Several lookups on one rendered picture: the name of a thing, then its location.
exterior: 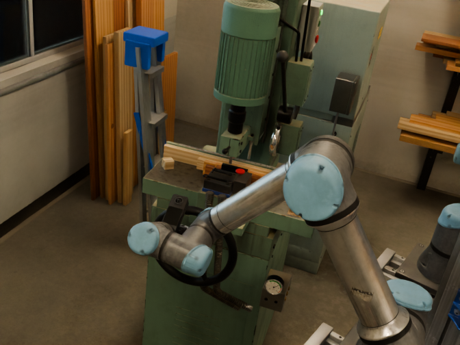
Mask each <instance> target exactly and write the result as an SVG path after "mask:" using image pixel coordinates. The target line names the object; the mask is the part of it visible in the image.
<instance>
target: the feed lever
mask: <svg viewBox="0 0 460 345"><path fill-rule="evenodd" d="M288 58H289V55H288V53H287V51H284V50H282V51H279V52H278V54H277V60H278V61H279V62H280V63H281V84H282V97H283V105H280V106H279V109H278V112H277V122H280V123H286V124H290V123H291V122H292V119H293V115H294V108H293V107H288V106H287V93H286V76H285V62H286V61H287V60H288Z"/></svg>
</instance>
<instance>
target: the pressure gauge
mask: <svg viewBox="0 0 460 345"><path fill-rule="evenodd" d="M273 286H274V287H275V288H273ZM276 286H277V287H276ZM264 287H265V289H266V291H267V292H268V293H269V294H272V295H278V294H280V293H282V291H283V287H284V280H283V279H282V278H281V277H280V276H277V275H270V276H269V277H268V278H267V280H266V282H265V285H264Z"/></svg>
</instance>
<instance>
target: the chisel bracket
mask: <svg viewBox="0 0 460 345"><path fill-rule="evenodd" d="M227 130H228V128H227V129H226V130H225V132H224V133H223V134H222V135H221V137H220V146H219V154H222V150H223V149H225V148H227V147H228V146H230V147H231V148H230V149H229V150H228V153H227V154H226V155H227V156H230V157H235V158H238V157H239V156H240V154H241V152H242V151H243V150H244V148H245V147H246V145H247V144H248V140H247V136H248V135H250V131H251V126H248V125H243V130H242V133H241V134H232V133H229V132H228V131H227ZM222 155H224V154H222Z"/></svg>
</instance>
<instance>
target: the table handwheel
mask: <svg viewBox="0 0 460 345"><path fill-rule="evenodd" d="M203 210H204V209H202V208H200V207H195V206H191V205H189V206H188V207H187V210H186V212H185V214H187V215H193V216H198V215H199V214H200V213H201V212H202V211H203ZM165 213H166V210H165V211H163V212H162V213H161V214H160V215H159V216H158V217H157V218H156V219H155V221H154V222H161V221H162V220H163V217H164V214H165ZM223 238H224V239H225V242H226V243H227V248H228V252H229V257H228V261H227V264H226V266H225V267H224V268H223V270H222V271H220V272H219V273H218V274H216V275H214V276H212V277H207V275H206V274H205V273H204V274H203V275H202V276H201V277H202V278H198V277H192V276H189V275H187V274H184V273H182V272H180V271H178V270H177V269H176V268H174V267H173V266H171V265H169V264H167V263H164V262H162V261H160V260H158V259H156V261H157V262H158V264H159V265H160V266H161V267H162V268H163V269H164V270H165V271H166V272H167V273H168V274H169V275H170V276H172V277H173V278H175V279H176V280H178V281H180V282H182V283H186V284H188V285H193V286H200V287H205V286H211V285H216V284H218V283H220V282H222V281H224V280H225V279H226V278H227V277H228V276H229V275H230V274H231V273H232V272H233V270H234V268H235V265H236V262H237V258H238V249H237V245H236V242H235V239H234V236H233V234H232V232H230V233H228V234H226V235H224V236H223Z"/></svg>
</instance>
